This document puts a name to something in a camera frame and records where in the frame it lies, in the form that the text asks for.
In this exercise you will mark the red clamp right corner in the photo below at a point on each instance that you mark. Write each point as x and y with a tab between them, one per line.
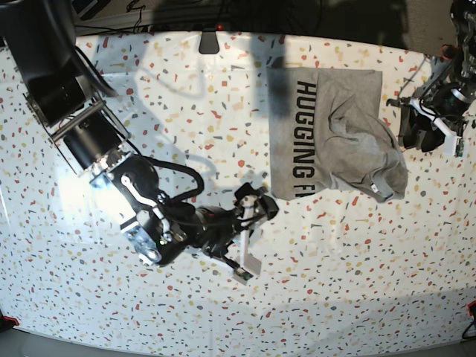
466	333

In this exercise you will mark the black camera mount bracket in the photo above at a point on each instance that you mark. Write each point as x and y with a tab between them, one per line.
209	44

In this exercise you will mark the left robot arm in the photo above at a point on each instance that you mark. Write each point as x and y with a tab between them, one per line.
457	68

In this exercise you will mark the grey T-shirt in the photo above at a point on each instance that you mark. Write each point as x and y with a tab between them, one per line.
325	133

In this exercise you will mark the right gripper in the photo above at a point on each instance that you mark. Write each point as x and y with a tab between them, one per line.
218	228

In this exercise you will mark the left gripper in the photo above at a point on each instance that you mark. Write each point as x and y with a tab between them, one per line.
433	118

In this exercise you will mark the red clamp left corner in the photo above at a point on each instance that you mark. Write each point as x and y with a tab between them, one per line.
7	323

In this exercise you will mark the red clamp corner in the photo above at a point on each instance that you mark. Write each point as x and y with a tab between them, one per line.
7	323
466	333

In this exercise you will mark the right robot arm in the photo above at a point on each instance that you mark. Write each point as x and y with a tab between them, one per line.
66	95

